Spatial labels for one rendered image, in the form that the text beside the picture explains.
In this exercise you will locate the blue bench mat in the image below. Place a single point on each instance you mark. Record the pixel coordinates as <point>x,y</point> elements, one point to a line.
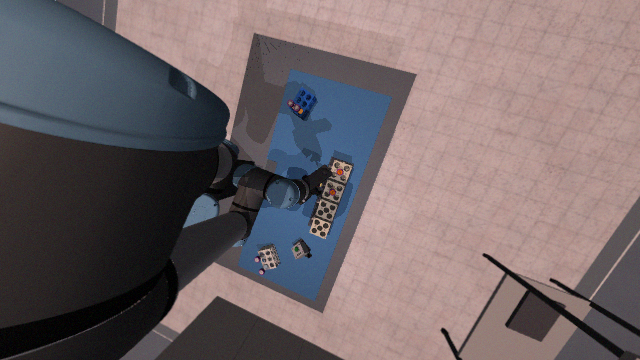
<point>343,123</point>

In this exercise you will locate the blue tube rack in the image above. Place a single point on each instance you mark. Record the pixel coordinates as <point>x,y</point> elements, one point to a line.
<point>306,101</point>

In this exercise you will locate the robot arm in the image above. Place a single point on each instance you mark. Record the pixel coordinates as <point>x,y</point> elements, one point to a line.
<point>104,148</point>

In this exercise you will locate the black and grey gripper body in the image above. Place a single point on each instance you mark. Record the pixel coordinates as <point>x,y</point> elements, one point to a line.
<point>310,193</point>

